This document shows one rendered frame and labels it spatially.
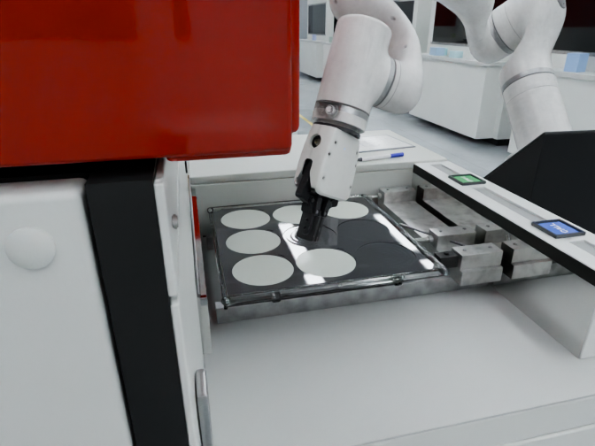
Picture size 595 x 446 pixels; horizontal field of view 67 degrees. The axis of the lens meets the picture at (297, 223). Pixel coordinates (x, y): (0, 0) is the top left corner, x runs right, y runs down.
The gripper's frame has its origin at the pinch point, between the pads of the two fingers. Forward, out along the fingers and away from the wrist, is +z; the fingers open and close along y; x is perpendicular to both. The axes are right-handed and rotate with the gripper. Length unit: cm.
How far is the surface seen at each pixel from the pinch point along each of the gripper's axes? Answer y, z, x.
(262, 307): 0.8, 15.1, 5.4
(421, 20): 551, -293, 264
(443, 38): 510, -250, 206
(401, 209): 39.5, -7.3, 2.7
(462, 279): 22.1, 2.3, -18.6
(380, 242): 18.8, 0.3, -3.6
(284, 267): 2.4, 7.8, 4.2
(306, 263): 5.5, 6.4, 2.3
